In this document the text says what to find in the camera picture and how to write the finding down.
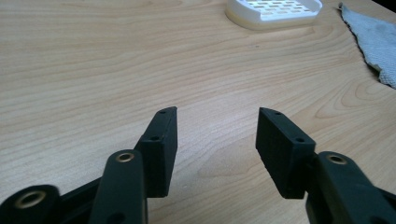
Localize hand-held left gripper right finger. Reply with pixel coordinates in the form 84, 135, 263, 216
255, 106, 317, 200

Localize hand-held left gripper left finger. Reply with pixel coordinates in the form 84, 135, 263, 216
134, 105, 178, 199

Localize white slotted soap dish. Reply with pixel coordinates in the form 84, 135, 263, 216
224, 0, 324, 31

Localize grey cloth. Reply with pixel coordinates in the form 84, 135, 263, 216
338, 3, 396, 90

